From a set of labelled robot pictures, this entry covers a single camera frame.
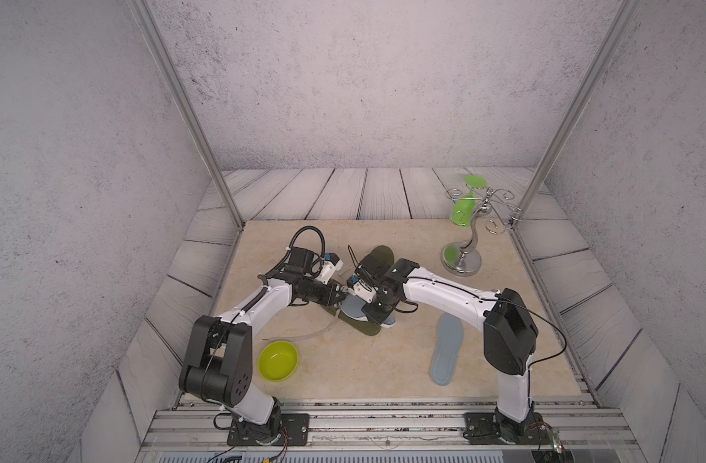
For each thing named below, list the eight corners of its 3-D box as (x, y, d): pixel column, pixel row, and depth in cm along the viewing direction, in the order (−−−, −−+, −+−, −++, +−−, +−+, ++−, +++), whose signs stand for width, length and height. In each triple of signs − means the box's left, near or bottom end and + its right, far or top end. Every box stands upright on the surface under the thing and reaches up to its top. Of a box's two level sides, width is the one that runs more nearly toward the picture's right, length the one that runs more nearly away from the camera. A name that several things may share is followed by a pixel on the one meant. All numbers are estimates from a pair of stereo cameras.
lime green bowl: (259, 383, 83) (254, 377, 79) (267, 347, 90) (263, 340, 86) (298, 383, 83) (294, 377, 79) (303, 347, 90) (300, 339, 86)
